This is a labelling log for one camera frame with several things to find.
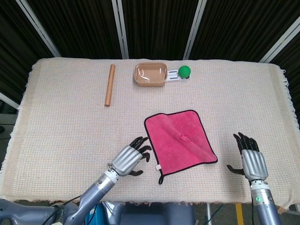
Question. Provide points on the blue plastic object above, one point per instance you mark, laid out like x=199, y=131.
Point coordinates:
x=93, y=216

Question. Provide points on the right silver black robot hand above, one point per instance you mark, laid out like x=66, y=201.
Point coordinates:
x=254, y=164

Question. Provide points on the green ball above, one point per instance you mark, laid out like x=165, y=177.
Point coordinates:
x=185, y=71

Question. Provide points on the beige plastic container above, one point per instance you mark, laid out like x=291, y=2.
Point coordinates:
x=150, y=75

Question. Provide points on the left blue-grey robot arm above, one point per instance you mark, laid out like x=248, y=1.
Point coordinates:
x=93, y=194

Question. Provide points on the wooden rolling pin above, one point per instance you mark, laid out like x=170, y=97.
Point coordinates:
x=110, y=85

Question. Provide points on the white partition frame post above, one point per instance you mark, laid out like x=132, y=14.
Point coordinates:
x=194, y=28
x=120, y=28
x=8, y=100
x=38, y=27
x=281, y=39

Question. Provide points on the blue-grey robot torso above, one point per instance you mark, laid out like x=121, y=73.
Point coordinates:
x=152, y=214

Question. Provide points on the white metal table leg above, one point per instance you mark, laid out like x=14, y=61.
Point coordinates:
x=207, y=214

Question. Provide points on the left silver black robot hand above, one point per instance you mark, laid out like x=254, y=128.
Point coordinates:
x=125, y=160

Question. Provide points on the pink cloth black trim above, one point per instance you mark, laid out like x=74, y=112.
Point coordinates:
x=180, y=140

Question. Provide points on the cream waffle-weave table cloth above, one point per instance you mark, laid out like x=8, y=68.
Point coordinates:
x=70, y=131

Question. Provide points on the white slotted plate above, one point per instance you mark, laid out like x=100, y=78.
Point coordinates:
x=173, y=76

